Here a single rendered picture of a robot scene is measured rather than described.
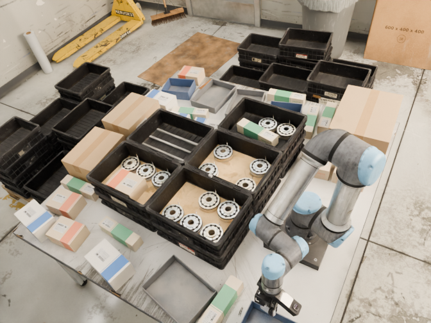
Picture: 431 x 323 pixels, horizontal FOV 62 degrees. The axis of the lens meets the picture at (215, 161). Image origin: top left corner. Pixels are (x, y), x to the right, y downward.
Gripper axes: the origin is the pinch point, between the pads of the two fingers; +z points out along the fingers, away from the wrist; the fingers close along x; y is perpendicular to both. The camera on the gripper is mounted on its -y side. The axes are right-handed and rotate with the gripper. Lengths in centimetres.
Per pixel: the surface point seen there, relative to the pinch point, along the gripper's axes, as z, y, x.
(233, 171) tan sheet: -10, 48, -52
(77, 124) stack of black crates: 22, 198, -69
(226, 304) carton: 1.7, 18.7, 5.5
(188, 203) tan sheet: -8, 57, -25
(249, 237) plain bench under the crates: 4.6, 26.5, -29.5
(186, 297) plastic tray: 7.7, 36.9, 9.5
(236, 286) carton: 1.0, 18.9, -2.9
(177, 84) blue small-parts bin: -5, 131, -116
